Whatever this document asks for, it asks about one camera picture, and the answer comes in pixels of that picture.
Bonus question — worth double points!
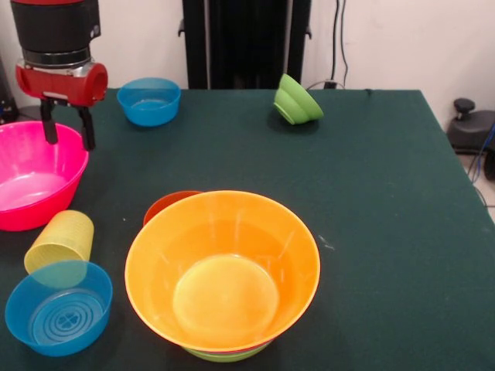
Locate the black wall cable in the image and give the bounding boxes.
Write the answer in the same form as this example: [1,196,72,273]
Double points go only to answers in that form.
[330,0,351,88]

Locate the pink plastic bowl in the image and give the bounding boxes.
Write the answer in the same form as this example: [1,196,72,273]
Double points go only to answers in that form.
[0,121,90,233]
[0,121,89,213]

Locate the orange plastic bowl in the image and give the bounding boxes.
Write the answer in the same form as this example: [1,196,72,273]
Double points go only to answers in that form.
[124,189,322,352]

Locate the small green plastic bowl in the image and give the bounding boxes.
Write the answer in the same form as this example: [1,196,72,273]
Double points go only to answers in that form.
[273,73,325,126]

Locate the black stand base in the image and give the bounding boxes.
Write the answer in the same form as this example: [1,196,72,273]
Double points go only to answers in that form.
[447,97,495,155]
[0,57,53,127]

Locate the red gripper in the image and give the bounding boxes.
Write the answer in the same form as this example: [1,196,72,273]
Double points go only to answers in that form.
[15,60,109,151]

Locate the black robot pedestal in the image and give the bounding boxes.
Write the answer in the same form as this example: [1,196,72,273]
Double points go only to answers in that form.
[178,0,312,90]

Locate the red plastic bowl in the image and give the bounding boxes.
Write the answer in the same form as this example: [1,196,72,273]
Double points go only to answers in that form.
[142,190,203,227]

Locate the yellow plastic cup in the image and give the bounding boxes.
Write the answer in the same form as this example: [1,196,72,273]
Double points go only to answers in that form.
[23,209,95,289]

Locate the dark green table cloth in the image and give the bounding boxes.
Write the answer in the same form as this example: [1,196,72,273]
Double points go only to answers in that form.
[0,87,495,371]

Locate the large green plastic bowl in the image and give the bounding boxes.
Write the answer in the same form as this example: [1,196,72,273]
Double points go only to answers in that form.
[184,342,271,363]

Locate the blue plastic bowl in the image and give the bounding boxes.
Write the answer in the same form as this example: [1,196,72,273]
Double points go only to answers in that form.
[4,259,114,357]
[116,77,183,128]

